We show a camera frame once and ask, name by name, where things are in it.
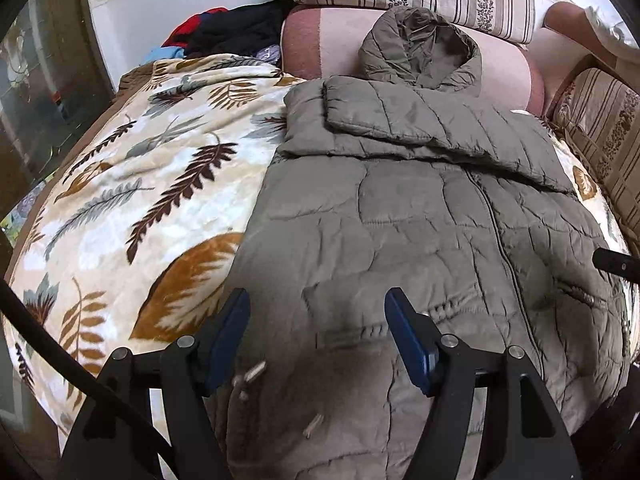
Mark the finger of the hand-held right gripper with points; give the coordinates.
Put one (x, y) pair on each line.
(617, 262)

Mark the glass door cabinet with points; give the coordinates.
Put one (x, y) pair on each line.
(45, 85)

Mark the red garment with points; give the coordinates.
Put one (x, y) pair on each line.
(192, 22)

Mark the pink bolster cushion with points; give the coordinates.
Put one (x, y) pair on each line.
(330, 45)

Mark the leaf print fleece blanket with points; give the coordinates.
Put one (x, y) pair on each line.
(125, 185)

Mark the black clothes pile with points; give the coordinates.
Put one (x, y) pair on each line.
(240, 27)

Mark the olive quilted hooded jacket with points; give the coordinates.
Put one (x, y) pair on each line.
(400, 220)

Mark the light blue garment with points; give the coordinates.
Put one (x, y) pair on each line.
(162, 54)

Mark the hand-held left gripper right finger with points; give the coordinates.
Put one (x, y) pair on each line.
(407, 335)

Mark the pink brown sofa armrest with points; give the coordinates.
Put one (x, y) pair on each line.
(570, 25)

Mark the purple patterned cloth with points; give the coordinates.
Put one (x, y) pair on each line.
(270, 54)

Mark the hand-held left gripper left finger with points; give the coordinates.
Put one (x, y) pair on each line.
(231, 330)

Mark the white cloth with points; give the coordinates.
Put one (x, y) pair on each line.
(617, 30)

